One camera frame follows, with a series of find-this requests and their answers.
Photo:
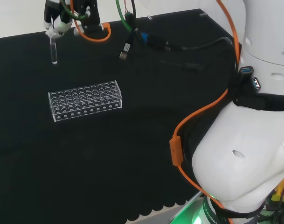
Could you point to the black hub with blue ports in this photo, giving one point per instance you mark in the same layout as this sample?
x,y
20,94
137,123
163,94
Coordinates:
x,y
246,70

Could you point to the clear glass test tube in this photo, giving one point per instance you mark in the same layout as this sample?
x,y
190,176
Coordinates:
x,y
54,52

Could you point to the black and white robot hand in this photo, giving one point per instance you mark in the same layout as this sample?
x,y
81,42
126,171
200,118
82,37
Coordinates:
x,y
89,21

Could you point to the black bench cloth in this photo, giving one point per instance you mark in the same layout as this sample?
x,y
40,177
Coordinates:
x,y
97,163

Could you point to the clear plastic test tube rack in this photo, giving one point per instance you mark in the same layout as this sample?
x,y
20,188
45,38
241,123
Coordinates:
x,y
85,100

